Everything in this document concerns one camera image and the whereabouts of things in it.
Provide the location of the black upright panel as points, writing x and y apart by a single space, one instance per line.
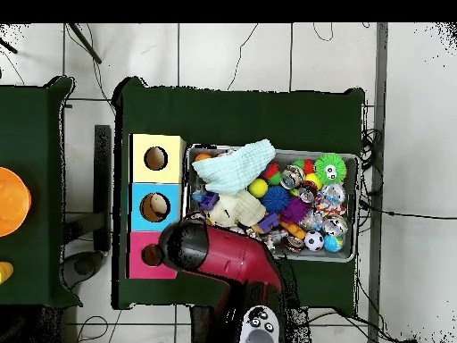
102 178

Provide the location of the cream yellow cloth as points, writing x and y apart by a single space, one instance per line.
239 209

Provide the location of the crushed silver drink can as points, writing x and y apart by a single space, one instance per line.
291 177

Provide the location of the orange toy basketball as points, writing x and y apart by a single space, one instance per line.
202 156

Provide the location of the small yellow object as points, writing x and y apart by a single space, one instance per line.
5 272

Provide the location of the orange bowl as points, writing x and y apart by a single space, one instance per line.
12 202

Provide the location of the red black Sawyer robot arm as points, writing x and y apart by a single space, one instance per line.
232 257

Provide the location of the small toy soccer ball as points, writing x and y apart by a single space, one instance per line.
314 241

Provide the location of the dark green table cloth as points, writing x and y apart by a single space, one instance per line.
32 128
250 118

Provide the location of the shallow metal mesh bin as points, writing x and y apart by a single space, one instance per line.
321 255

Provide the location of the purple plastic toy block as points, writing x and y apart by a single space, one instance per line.
209 200

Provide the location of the plain blue spiky ball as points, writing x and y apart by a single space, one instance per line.
275 199

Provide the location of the black tripod leg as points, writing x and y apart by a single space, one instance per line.
85 43
9 47

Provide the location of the green spiky ball with eyes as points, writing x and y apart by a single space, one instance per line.
323 166

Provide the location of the smooth yellow ball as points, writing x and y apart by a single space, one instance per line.
257 188

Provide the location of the wooden box with three holes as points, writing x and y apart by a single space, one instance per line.
142 221

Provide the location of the mint green cloth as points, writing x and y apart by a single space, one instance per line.
235 168

